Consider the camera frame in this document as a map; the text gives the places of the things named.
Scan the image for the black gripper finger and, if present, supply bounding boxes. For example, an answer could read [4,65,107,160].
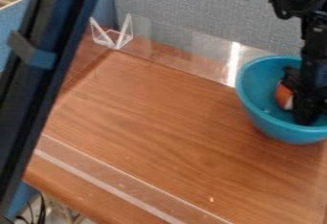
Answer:
[293,97,327,125]

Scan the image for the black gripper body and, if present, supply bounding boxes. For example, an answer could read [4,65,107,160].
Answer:
[283,9,327,107]

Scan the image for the brown and white toy mushroom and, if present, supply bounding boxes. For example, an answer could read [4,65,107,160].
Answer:
[275,82,294,111]

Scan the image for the blue plastic bowl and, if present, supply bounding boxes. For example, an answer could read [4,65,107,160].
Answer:
[235,56,327,145]

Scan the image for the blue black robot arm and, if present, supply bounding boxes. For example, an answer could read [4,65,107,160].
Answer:
[0,0,327,224]

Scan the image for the clear acrylic barrier wall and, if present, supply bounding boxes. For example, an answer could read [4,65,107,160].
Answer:
[25,12,279,224]

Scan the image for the black floor cables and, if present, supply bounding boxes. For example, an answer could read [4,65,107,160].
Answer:
[0,192,49,224]

